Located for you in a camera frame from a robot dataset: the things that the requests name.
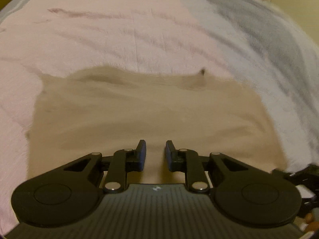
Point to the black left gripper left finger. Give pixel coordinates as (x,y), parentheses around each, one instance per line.
(73,191)

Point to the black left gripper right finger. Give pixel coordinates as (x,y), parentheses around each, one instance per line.
(242,193)

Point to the beige knit garment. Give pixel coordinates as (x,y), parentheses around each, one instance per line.
(105,109)

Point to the pink grey bed blanket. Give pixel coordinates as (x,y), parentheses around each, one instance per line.
(249,41)

